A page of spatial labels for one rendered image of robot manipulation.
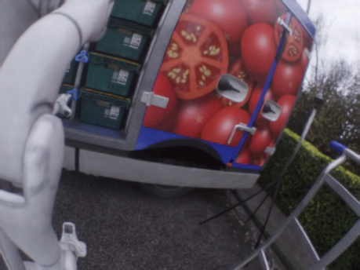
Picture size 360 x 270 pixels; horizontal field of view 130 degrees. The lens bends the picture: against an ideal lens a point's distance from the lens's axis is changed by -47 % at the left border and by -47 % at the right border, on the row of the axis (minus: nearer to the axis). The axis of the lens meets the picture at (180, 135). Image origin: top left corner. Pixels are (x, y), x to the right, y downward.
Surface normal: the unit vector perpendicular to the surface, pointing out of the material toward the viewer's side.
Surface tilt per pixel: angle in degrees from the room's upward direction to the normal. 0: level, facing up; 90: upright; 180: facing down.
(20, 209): 80
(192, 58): 90
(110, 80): 98
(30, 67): 57
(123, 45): 94
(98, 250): 0
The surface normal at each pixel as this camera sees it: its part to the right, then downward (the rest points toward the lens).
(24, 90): 0.64, -0.01
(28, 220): 0.66, 0.42
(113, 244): 0.34, -0.88
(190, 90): 0.27, 0.43
